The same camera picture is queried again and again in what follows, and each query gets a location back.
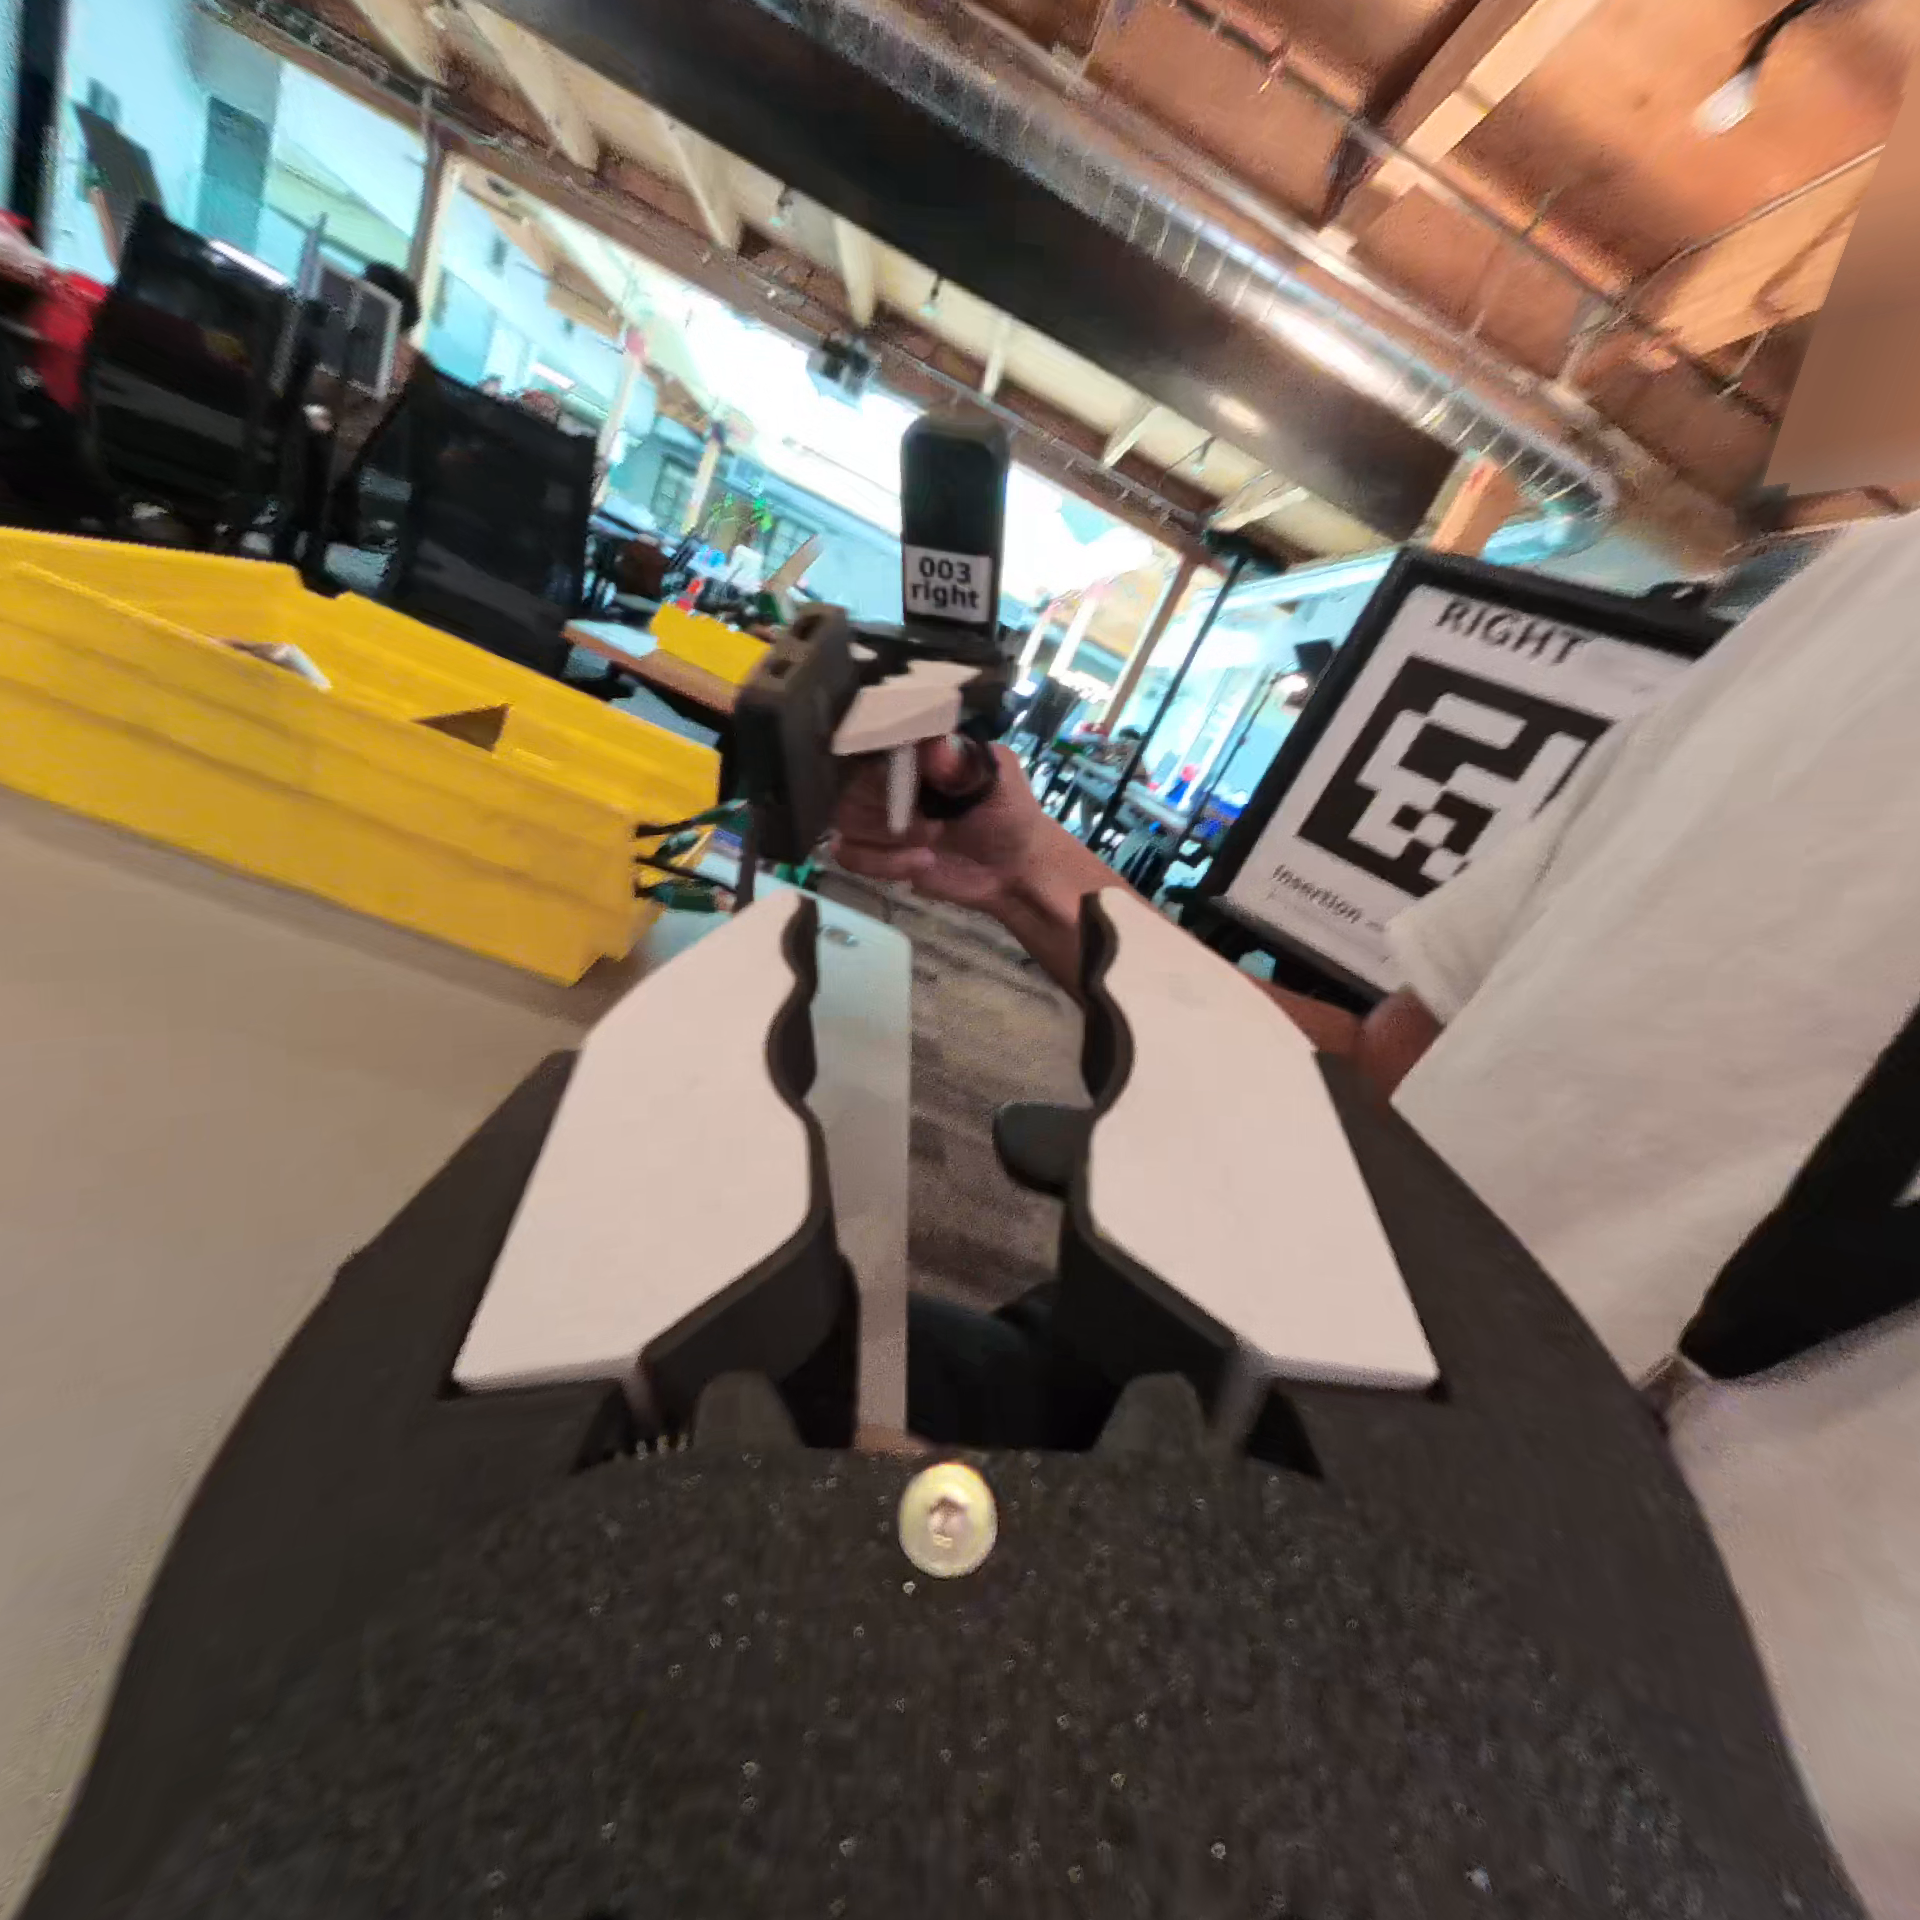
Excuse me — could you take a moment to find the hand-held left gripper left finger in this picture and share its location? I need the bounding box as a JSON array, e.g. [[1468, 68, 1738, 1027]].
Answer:
[[452, 896, 827, 1393]]

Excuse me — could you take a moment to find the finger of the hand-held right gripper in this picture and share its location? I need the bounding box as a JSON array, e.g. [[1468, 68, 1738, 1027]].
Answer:
[[829, 664, 981, 837]]

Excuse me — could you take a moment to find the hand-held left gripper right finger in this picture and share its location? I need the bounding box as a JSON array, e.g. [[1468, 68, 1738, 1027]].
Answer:
[[1065, 886, 1443, 1393]]

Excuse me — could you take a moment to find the yellow plastic bin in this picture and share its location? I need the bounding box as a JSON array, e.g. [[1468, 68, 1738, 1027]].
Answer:
[[0, 525, 725, 987]]

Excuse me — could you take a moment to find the person's right forearm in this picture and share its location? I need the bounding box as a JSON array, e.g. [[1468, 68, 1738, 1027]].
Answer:
[[1019, 816, 1444, 1104]]

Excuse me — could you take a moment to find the person's right hand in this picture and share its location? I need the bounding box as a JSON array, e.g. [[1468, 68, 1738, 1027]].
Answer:
[[826, 744, 1077, 910]]

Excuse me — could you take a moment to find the black office chair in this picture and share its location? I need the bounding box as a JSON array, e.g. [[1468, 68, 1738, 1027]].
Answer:
[[82, 201, 324, 534], [397, 358, 601, 676]]

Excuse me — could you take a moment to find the marker sign board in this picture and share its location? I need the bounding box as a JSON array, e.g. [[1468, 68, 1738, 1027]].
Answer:
[[1201, 546, 1728, 992]]

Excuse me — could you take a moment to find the person's white shirt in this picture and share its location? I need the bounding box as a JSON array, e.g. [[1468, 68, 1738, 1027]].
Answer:
[[1388, 510, 1920, 1920]]

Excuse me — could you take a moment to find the silver ventilation duct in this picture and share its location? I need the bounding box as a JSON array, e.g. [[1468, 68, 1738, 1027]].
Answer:
[[838, 0, 1622, 557]]

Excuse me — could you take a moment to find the black shoulder strap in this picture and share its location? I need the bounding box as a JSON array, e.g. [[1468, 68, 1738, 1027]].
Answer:
[[1681, 1013, 1920, 1382]]

